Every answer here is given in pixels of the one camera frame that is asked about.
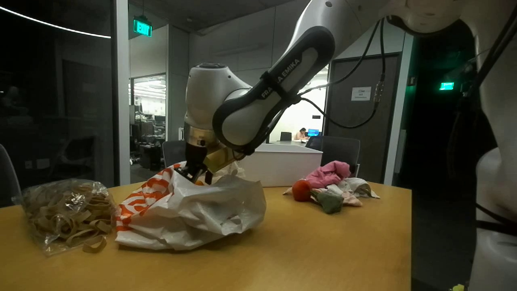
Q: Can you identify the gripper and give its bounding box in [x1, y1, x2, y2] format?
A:
[176, 141, 214, 186]

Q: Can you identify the dark grey chair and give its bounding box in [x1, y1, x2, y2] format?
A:
[162, 139, 187, 169]
[0, 144, 22, 207]
[305, 135, 361, 177]

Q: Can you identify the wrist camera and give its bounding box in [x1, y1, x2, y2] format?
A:
[203, 146, 245, 175]

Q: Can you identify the white orange plastic bag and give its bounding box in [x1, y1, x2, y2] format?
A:
[115, 161, 267, 251]

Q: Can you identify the white counter desk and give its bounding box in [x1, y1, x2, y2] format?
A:
[237, 143, 324, 188]

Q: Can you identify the loose tan rubber band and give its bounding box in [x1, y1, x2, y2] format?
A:
[82, 236, 108, 254]

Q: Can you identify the big red toy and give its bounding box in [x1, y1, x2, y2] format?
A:
[292, 179, 314, 202]

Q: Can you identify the clear bag of rubber bands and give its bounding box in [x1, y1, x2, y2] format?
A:
[12, 179, 118, 256]

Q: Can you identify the dark door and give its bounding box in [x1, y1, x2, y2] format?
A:
[324, 52, 403, 185]

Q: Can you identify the white paper door sign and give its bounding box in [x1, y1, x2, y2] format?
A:
[351, 86, 372, 102]

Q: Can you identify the green cloth toy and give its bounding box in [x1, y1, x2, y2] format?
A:
[310, 190, 345, 214]

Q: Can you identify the pink cloth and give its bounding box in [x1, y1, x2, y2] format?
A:
[305, 160, 351, 189]

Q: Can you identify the white cloth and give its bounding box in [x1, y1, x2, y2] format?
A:
[323, 177, 380, 200]

